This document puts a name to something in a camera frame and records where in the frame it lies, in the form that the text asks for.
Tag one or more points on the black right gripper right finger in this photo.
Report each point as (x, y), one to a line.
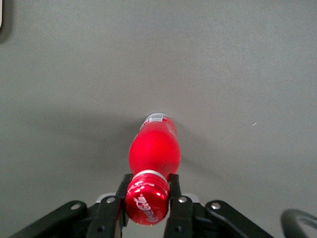
(180, 218)

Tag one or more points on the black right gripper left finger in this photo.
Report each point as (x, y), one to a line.
(105, 218)

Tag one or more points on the red coke bottle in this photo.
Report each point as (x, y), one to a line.
(153, 153)

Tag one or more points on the beige plastic tray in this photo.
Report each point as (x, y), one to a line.
(0, 15)

